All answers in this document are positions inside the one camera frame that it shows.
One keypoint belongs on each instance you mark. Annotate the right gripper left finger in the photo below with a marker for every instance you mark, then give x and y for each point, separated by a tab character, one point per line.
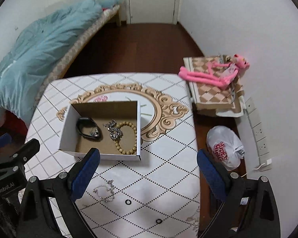
82	172

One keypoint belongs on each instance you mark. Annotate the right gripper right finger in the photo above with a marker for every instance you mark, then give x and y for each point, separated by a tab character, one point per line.
215	174

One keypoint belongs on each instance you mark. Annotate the white plastic bag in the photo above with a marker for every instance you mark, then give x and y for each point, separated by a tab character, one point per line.
225	146

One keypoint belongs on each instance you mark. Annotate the black wristband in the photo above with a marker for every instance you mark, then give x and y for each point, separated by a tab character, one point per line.
88	128

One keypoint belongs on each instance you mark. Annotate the white power strip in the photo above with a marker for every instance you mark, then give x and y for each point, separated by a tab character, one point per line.
265	160

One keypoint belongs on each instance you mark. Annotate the white cardboard box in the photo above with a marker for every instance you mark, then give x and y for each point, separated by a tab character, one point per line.
119	123

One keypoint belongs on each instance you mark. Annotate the white patterned tablecloth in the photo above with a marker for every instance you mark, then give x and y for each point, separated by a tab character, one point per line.
147	184

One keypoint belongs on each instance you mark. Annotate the checkered cushion mat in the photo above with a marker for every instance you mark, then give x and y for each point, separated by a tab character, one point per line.
211	100

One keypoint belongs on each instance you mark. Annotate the teal duvet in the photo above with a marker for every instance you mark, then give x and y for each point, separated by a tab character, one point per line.
24	71

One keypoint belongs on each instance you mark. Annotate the bed mattress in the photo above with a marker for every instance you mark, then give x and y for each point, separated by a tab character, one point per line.
65	62

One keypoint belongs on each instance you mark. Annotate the pink panther plush toy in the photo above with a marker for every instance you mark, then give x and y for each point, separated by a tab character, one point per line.
219	71

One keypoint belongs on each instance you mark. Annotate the white door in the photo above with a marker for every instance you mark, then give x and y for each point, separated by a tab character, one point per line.
152	11

